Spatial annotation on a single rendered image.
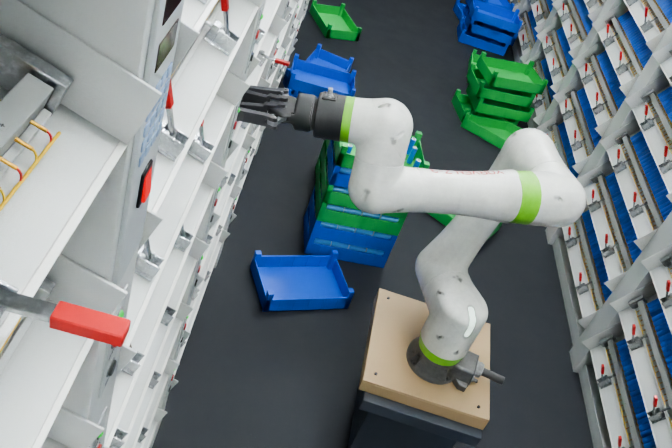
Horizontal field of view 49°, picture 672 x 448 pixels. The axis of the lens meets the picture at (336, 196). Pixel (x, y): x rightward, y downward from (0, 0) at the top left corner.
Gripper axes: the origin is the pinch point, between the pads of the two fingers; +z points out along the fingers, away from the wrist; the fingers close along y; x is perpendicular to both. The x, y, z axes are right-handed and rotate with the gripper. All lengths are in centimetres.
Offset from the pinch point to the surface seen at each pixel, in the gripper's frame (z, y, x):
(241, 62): -8.8, 18.0, -17.9
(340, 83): -13, -189, 90
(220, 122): -7.3, 25.1, -10.0
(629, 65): -128, -154, 43
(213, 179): -4.6, 18.2, 6.8
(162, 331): -1.0, 38.8, 27.2
